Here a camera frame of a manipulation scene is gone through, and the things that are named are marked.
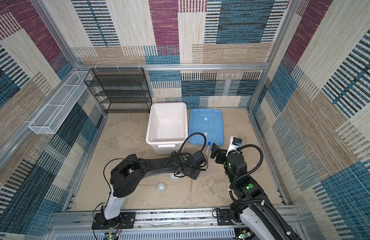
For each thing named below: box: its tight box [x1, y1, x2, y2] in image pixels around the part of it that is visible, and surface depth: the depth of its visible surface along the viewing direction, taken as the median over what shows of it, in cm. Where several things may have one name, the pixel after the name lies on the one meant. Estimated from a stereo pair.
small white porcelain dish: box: [156, 182, 166, 193], surface depth 83 cm
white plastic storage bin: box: [145, 102, 188, 154], surface depth 107 cm
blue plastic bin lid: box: [188, 108, 225, 146], surface depth 114 cm
